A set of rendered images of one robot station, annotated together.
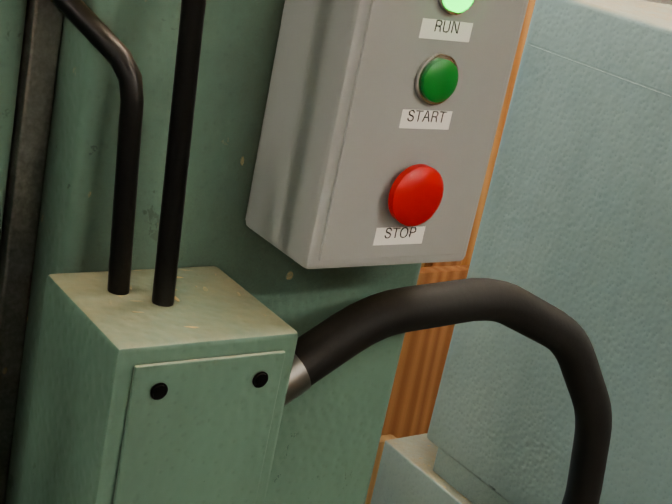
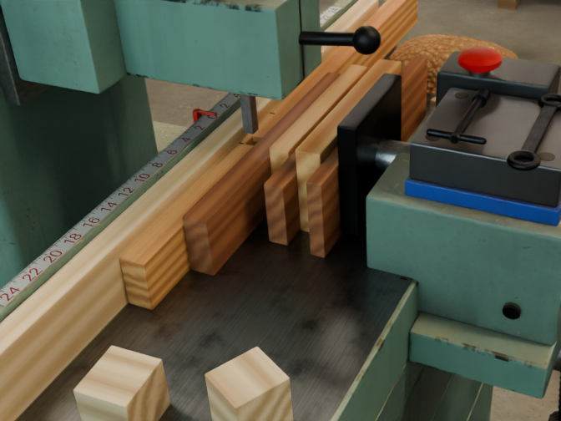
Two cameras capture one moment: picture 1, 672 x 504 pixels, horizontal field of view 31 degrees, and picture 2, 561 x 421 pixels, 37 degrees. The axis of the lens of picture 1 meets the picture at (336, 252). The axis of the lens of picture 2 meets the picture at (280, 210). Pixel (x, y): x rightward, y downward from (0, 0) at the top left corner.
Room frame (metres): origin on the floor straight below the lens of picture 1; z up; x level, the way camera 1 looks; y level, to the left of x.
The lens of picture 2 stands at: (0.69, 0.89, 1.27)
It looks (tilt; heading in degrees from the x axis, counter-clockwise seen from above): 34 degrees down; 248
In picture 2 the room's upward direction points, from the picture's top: 5 degrees counter-clockwise
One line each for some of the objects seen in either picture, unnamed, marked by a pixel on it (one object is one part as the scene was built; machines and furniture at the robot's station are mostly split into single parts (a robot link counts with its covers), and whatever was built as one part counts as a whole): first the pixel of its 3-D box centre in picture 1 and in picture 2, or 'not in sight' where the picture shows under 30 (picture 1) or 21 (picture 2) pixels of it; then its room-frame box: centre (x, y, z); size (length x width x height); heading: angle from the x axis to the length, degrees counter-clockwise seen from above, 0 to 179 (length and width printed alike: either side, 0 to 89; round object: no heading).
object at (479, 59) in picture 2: not in sight; (479, 59); (0.35, 0.44, 1.02); 0.03 x 0.03 x 0.01
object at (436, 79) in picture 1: (439, 80); not in sight; (0.54, -0.03, 1.42); 0.02 x 0.01 x 0.02; 128
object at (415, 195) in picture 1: (416, 195); not in sight; (0.54, -0.03, 1.36); 0.03 x 0.01 x 0.03; 128
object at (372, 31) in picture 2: not in sight; (336, 36); (0.43, 0.39, 1.04); 0.06 x 0.02 x 0.02; 128
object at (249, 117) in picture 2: not in sight; (248, 103); (0.48, 0.33, 0.97); 0.01 x 0.01 x 0.05; 38
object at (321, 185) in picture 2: not in sight; (374, 147); (0.40, 0.38, 0.93); 0.22 x 0.01 x 0.06; 38
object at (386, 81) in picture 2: not in sight; (409, 159); (0.40, 0.43, 0.95); 0.09 x 0.07 x 0.09; 38
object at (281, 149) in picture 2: not in sight; (323, 133); (0.42, 0.33, 0.93); 0.16 x 0.02 x 0.06; 38
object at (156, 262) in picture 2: not in sight; (306, 109); (0.40, 0.27, 0.92); 0.54 x 0.02 x 0.04; 38
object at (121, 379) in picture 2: not in sight; (123, 397); (0.65, 0.53, 0.92); 0.04 x 0.04 x 0.04; 41
